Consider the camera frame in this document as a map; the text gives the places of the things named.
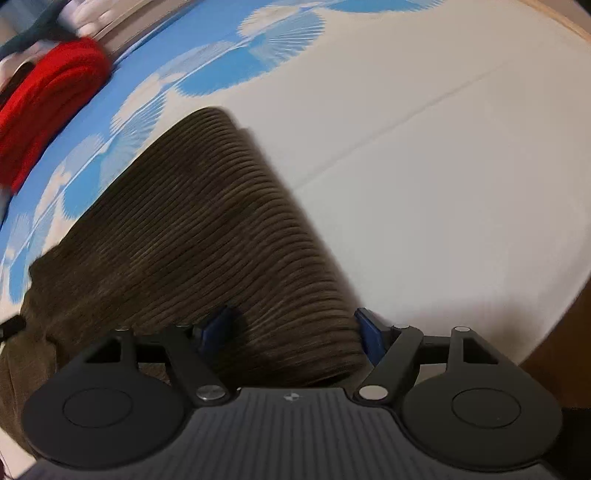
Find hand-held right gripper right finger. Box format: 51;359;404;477
353;307;515;408

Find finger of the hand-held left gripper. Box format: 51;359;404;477
0;316;25;343

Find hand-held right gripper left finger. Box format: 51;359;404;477
85;305;234;408

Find brown corduroy pants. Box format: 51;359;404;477
0;107;378;450

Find blue white printed bed sheet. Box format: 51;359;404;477
0;0;591;480

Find red folded cloth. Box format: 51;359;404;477
0;37;112;195

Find dark teal cloth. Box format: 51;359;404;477
0;0;81;58

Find white cloth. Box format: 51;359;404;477
59;0;122;38

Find wooden bed frame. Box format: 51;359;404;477
522;0;591;47

